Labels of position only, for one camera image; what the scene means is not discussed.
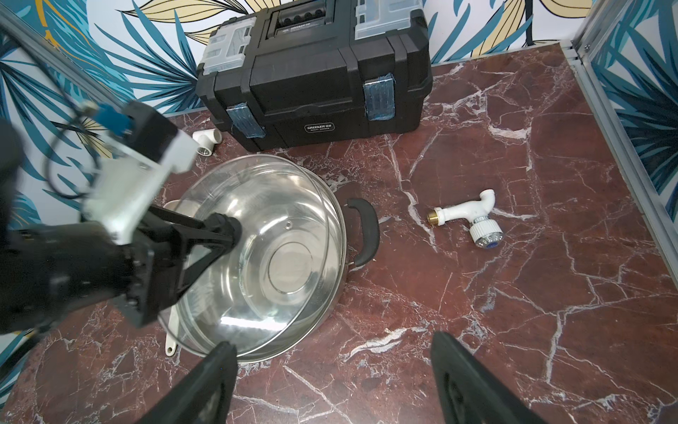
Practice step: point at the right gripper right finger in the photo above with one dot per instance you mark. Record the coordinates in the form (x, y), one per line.
(470, 393)

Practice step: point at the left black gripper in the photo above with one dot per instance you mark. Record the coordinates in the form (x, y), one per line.
(151, 278)

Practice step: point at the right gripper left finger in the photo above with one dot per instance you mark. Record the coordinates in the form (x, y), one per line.
(204, 395)

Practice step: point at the stainless steel pot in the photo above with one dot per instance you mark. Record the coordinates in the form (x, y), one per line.
(280, 254)

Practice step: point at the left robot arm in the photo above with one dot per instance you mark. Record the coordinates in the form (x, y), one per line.
(49, 271)

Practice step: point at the white pvc pipe fitting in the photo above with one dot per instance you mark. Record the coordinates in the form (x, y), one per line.
(207, 140)

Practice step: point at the white plastic faucet tap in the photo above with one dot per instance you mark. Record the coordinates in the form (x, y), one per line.
(485, 232)

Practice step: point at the black plastic toolbox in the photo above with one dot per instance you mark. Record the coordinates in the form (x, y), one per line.
(311, 72)

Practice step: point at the right aluminium frame post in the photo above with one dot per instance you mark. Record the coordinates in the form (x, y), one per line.
(625, 60)

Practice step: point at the aluminium frame post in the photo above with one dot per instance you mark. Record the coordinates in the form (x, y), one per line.
(43, 53)
(625, 60)

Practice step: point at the left aluminium frame post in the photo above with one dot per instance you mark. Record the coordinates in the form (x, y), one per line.
(43, 53)

